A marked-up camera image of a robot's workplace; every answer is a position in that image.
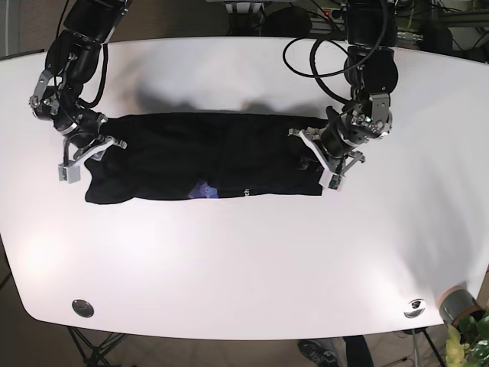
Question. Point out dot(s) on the silver table grommet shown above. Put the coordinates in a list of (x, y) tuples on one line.
[(414, 308), (83, 308)]

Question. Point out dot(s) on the plain black T-shirt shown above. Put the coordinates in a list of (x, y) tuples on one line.
[(200, 155)]

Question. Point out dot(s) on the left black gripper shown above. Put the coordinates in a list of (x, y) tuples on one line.
[(335, 146)]

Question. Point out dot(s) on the grey plant pot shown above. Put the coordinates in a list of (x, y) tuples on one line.
[(458, 302)]

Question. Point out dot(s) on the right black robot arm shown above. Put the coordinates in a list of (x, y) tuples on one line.
[(73, 82)]

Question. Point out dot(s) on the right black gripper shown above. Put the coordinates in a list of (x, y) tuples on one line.
[(69, 168)]

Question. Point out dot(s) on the left silver table grommet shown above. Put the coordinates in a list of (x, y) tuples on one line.
[(83, 308)]

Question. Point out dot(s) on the green potted plant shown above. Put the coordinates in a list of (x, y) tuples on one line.
[(467, 344)]

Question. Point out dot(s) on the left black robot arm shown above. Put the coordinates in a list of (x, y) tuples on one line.
[(363, 86)]

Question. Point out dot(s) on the right silver table grommet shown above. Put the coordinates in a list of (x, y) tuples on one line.
[(414, 308)]

